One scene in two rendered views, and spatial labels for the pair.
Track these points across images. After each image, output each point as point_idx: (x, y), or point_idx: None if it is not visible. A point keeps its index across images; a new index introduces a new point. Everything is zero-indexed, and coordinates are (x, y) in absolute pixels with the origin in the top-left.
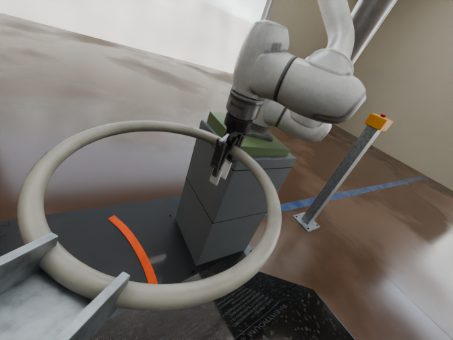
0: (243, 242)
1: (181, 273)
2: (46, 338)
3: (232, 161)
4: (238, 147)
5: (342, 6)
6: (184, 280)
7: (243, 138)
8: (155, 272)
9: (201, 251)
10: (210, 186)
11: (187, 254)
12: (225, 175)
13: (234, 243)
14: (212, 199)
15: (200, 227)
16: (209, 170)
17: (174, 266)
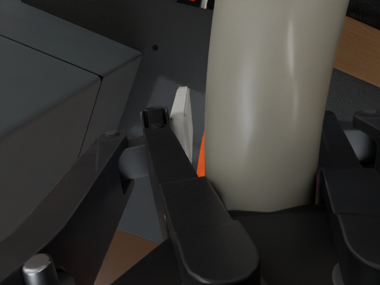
0: (14, 7)
1: (176, 60)
2: None
3: (160, 124)
4: (99, 177)
5: None
6: (181, 46)
7: (46, 237)
8: None
9: (131, 60)
10: (52, 164)
11: (141, 83)
12: (189, 95)
13: (40, 20)
14: (70, 126)
15: (108, 101)
16: (23, 212)
17: (176, 81)
